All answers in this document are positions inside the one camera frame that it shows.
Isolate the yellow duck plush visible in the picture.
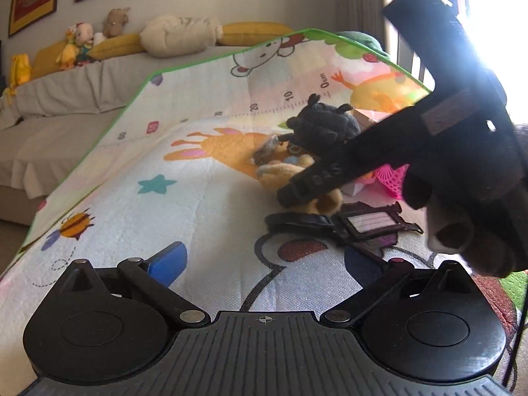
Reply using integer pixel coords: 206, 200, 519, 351
57, 41, 85, 70

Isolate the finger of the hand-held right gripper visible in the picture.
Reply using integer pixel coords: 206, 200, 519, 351
276, 172, 321, 211

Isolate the green cushion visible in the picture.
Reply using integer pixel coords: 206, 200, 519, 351
338, 31, 389, 57

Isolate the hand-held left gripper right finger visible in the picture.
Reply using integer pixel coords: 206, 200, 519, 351
324, 245, 475, 330

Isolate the yellow cushion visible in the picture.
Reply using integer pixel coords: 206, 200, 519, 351
32, 41, 71, 80
88, 33, 149, 61
218, 22, 294, 47

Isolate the pink plastic strainer basket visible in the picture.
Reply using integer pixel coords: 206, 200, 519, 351
373, 163, 412, 201

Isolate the black cable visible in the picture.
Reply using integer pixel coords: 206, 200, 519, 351
500, 297, 528, 393

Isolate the black plush toy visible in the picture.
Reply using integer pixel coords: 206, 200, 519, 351
286, 94, 361, 154

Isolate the brown plush bear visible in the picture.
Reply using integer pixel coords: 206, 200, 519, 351
102, 7, 132, 39

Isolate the pink-faced doll plush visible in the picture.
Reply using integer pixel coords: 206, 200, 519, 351
68, 22, 106, 48

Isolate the silver foil packet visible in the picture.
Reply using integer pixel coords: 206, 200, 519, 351
251, 136, 286, 166

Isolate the grey covered sofa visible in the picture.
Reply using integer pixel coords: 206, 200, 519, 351
0, 43, 289, 225

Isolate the pink cardboard box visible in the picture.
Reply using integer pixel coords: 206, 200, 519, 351
342, 107, 386, 198

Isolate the small yellow plush toy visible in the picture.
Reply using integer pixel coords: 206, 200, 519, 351
9, 53, 33, 90

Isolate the cartoon printed play mat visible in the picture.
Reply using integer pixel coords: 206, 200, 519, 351
0, 29, 528, 396

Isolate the black luggage tag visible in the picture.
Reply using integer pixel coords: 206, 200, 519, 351
264, 202, 424, 249

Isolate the cream pillow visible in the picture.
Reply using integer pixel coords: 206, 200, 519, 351
139, 14, 223, 57

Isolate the tan plush toy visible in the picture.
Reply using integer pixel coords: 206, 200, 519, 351
256, 152, 343, 215

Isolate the person's right hand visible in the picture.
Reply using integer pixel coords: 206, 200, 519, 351
402, 124, 528, 279

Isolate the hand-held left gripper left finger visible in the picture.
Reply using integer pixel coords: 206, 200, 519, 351
62, 241, 209, 327

